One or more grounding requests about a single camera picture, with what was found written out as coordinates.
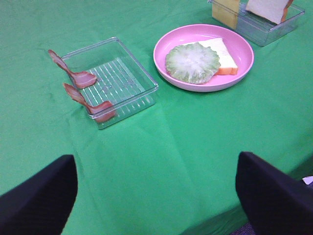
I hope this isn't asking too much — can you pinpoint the clear plastic tray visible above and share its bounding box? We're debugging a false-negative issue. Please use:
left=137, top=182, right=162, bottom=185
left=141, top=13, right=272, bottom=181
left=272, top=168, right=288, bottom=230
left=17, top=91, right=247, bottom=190
left=62, top=37, right=158, bottom=129
left=207, top=0, right=305, bottom=47

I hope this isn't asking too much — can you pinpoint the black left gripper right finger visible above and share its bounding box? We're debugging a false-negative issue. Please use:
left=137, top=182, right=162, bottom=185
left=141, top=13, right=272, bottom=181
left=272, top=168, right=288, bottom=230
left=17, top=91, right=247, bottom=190
left=235, top=152, right=313, bottom=235

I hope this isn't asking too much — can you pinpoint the upright bread slice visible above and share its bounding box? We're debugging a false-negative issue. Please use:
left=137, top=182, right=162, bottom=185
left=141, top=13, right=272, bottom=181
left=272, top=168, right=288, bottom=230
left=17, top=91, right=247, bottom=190
left=246, top=0, right=293, bottom=24

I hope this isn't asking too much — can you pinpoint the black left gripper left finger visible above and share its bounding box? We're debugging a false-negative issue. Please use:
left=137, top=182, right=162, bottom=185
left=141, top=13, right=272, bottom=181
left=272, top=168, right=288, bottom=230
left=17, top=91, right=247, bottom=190
left=0, top=155, right=78, bottom=235

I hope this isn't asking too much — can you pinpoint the pink round plate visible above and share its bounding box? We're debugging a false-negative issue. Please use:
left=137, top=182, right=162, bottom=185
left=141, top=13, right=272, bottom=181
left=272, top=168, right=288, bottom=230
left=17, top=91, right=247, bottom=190
left=154, top=24, right=254, bottom=92

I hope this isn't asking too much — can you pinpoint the clear right plastic tray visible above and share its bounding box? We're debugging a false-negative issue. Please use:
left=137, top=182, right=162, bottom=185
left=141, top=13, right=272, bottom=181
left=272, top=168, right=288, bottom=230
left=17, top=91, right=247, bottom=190
left=207, top=0, right=305, bottom=47

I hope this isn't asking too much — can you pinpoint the clear left plastic tray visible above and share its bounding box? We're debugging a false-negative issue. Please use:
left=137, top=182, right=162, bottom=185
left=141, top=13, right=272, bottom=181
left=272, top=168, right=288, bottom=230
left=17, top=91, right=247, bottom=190
left=62, top=37, right=158, bottom=129

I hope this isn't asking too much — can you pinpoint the green lettuce leaf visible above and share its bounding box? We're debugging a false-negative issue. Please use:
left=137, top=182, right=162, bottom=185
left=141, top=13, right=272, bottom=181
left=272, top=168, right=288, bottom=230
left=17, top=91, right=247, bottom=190
left=165, top=42, right=221, bottom=84

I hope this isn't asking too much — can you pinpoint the bacon strip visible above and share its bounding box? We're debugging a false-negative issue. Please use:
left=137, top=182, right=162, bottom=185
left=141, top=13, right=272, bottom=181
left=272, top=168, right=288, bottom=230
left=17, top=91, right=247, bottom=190
left=63, top=83, right=115, bottom=123
left=48, top=49, right=97, bottom=89

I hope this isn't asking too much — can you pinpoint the yellow cheese slice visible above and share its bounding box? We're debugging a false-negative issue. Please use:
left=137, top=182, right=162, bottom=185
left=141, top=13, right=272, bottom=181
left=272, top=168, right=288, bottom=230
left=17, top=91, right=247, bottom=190
left=212, top=0, right=240, bottom=29

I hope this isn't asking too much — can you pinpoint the bread slice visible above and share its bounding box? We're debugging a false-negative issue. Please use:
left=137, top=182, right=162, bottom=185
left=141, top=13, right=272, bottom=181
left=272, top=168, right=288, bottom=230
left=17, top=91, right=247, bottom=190
left=198, top=38, right=238, bottom=75
left=246, top=0, right=293, bottom=24

